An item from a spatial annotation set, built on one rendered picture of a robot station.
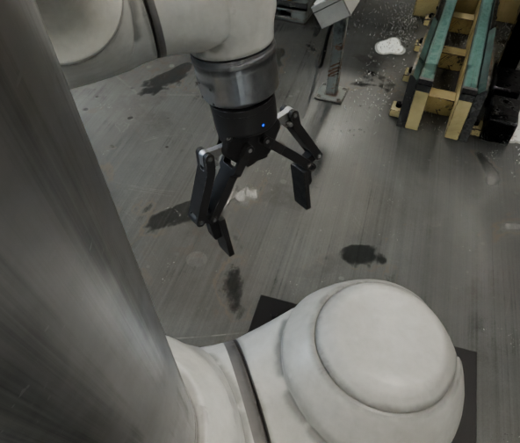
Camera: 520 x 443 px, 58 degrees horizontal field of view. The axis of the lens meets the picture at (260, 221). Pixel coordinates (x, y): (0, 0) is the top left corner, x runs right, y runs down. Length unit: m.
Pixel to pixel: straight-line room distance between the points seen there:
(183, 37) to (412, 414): 0.36
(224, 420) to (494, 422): 0.52
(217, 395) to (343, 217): 0.64
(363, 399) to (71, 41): 0.33
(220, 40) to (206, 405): 0.31
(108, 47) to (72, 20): 0.04
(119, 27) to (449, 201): 0.75
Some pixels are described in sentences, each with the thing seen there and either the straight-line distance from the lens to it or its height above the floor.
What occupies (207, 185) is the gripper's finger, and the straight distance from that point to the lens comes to 0.56.
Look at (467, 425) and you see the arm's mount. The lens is 0.66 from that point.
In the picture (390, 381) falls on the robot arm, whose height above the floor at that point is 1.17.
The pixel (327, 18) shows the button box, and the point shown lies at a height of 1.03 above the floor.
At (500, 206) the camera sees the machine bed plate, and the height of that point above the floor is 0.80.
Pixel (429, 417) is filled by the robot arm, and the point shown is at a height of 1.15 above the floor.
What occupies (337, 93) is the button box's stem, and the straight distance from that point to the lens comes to 1.22.
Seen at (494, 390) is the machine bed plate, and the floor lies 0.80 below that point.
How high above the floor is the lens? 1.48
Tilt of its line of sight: 49 degrees down
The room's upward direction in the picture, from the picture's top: straight up
